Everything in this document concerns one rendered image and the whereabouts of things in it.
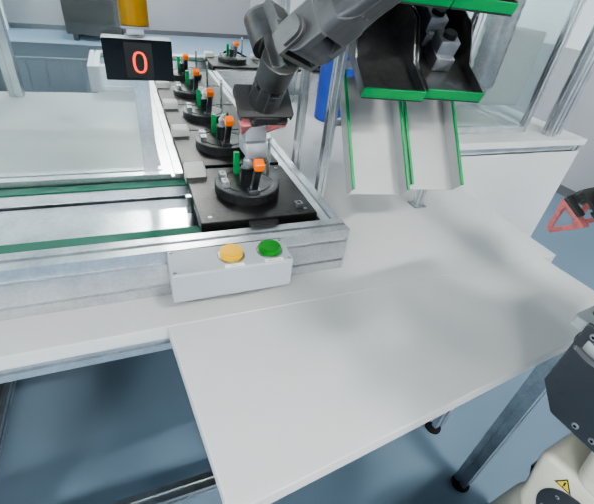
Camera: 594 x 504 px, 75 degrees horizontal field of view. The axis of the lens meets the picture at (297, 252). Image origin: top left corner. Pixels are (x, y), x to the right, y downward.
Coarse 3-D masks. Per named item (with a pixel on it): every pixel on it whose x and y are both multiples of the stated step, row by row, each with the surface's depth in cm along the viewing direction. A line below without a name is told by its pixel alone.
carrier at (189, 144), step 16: (176, 128) 105; (224, 128) 100; (176, 144) 102; (192, 144) 103; (208, 144) 99; (224, 144) 98; (192, 160) 95; (208, 160) 96; (224, 160) 97; (240, 160) 98; (272, 160) 100
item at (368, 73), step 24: (384, 24) 89; (408, 24) 82; (360, 48) 83; (384, 48) 84; (408, 48) 82; (360, 72) 75; (384, 72) 80; (408, 72) 82; (360, 96) 75; (384, 96) 75; (408, 96) 76
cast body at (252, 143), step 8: (256, 128) 76; (264, 128) 76; (240, 136) 79; (248, 136) 76; (256, 136) 77; (264, 136) 77; (240, 144) 80; (248, 144) 76; (256, 144) 76; (264, 144) 77; (248, 152) 77; (256, 152) 77; (264, 152) 78
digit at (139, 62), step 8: (128, 48) 70; (136, 48) 71; (144, 48) 71; (128, 56) 71; (136, 56) 72; (144, 56) 72; (128, 64) 72; (136, 64) 72; (144, 64) 73; (152, 64) 73; (128, 72) 73; (136, 72) 73; (144, 72) 74; (152, 72) 74
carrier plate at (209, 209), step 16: (208, 176) 89; (288, 176) 94; (192, 192) 82; (208, 192) 83; (288, 192) 87; (208, 208) 78; (224, 208) 78; (240, 208) 79; (256, 208) 80; (272, 208) 80; (288, 208) 81; (304, 208) 82; (208, 224) 73; (224, 224) 75; (240, 224) 76
